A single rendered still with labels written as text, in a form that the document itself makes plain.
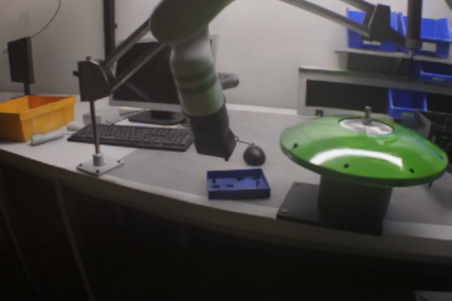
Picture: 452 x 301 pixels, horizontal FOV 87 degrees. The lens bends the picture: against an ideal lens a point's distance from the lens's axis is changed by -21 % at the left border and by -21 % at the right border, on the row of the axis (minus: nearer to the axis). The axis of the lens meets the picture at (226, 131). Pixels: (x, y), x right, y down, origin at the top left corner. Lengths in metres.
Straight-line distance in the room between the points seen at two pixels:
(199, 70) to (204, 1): 0.11
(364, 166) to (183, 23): 0.31
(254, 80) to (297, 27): 0.34
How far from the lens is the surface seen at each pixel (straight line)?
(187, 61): 0.45
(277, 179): 0.71
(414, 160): 0.46
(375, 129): 0.52
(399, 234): 0.58
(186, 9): 0.40
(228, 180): 0.69
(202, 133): 0.53
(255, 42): 1.47
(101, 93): 0.72
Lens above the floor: 1.22
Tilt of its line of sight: 17 degrees down
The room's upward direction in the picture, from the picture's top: straight up
